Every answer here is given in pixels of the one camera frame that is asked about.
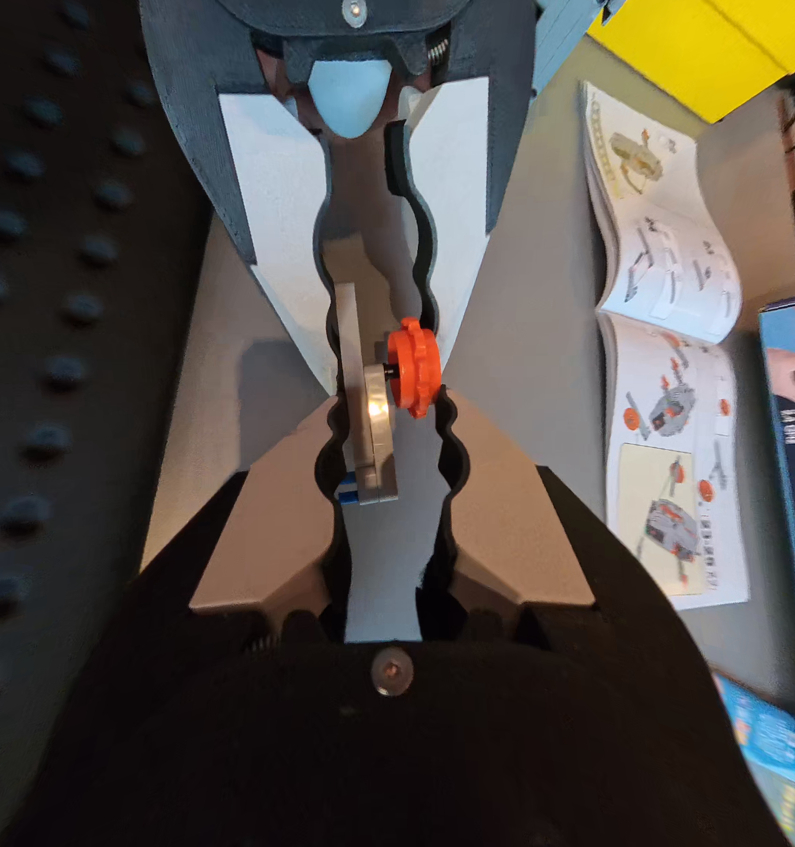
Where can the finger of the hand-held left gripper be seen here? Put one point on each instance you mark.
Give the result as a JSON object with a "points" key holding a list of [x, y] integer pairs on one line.
{"points": [[272, 198], [454, 198]]}

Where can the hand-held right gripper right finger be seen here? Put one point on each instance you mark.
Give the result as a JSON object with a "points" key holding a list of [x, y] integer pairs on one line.
{"points": [[523, 529]]}

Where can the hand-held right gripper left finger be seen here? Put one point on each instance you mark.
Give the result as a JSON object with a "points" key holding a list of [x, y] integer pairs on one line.
{"points": [[265, 529]]}

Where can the grey beam assembly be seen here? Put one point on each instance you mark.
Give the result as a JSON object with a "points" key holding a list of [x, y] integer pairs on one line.
{"points": [[377, 423]]}

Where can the orange gear wheel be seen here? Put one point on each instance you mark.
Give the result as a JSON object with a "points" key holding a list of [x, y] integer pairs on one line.
{"points": [[411, 370]]}

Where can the open instruction booklet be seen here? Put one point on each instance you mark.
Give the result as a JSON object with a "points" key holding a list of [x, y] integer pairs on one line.
{"points": [[669, 397]]}

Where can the yellow plastic bin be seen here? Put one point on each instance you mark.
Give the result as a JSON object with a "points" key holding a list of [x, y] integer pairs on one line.
{"points": [[702, 46]]}

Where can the blue instruction booklet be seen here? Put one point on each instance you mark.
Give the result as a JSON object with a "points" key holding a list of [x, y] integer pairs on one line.
{"points": [[768, 748]]}

